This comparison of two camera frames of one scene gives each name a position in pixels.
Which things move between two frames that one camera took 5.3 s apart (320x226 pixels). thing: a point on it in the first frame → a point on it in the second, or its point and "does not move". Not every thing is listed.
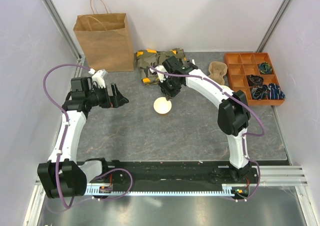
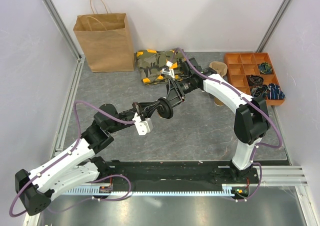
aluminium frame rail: (281, 176) does not move
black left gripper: (117, 100) → (144, 107)
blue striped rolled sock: (275, 92) does not move
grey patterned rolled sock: (260, 92) does not move
